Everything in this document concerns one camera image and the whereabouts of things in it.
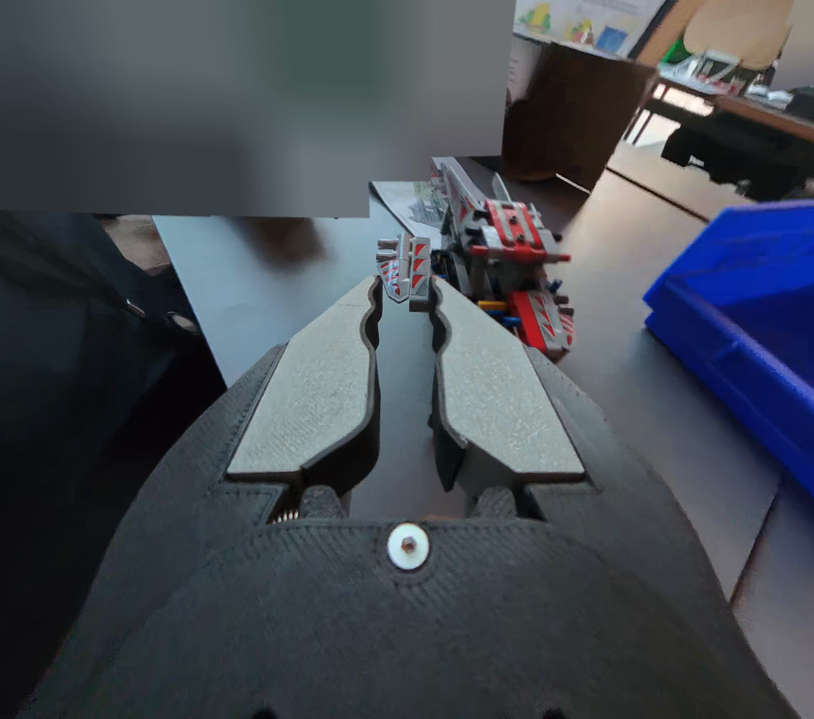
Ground lego instruction booklet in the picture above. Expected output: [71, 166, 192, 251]
[370, 180, 446, 231]

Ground wooden background table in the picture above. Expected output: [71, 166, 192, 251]
[655, 64, 814, 144]

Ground small grey red lego piece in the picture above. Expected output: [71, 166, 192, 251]
[375, 234, 437, 313]

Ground dark brown box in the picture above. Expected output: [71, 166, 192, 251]
[501, 37, 660, 190]

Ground blue plastic bin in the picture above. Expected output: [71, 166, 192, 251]
[642, 199, 814, 499]

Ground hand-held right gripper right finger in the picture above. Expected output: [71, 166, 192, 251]
[429, 276, 586, 494]

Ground red grey lego vehicle model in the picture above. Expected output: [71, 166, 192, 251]
[429, 156, 577, 365]

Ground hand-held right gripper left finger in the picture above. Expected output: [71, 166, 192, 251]
[226, 276, 383, 499]

